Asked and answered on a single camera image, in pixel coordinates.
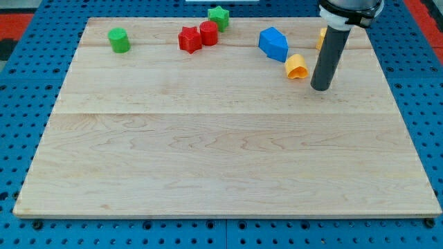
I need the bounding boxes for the light wooden board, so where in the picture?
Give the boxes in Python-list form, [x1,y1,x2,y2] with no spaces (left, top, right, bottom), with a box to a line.
[13,17,442,219]

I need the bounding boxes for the red star block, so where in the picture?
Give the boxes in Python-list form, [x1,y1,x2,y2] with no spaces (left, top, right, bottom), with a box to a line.
[178,26,202,54]

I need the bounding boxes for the red cylinder block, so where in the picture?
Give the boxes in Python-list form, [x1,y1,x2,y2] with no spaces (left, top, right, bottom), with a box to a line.
[199,21,218,46]

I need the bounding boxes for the blue pentagon block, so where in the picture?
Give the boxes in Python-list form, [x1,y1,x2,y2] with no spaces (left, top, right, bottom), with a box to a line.
[258,27,289,62]

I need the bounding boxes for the green star block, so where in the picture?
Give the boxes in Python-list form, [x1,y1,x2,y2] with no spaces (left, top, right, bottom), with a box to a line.
[208,6,230,33]

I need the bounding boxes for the green cylinder block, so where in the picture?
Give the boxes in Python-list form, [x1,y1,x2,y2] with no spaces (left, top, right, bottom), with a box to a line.
[107,27,131,53]

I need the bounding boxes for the yellow block behind rod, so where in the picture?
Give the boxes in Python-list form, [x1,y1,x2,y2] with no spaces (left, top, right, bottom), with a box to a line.
[316,28,327,50]

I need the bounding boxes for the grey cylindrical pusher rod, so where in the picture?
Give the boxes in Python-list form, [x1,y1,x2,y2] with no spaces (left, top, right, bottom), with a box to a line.
[311,26,350,91]

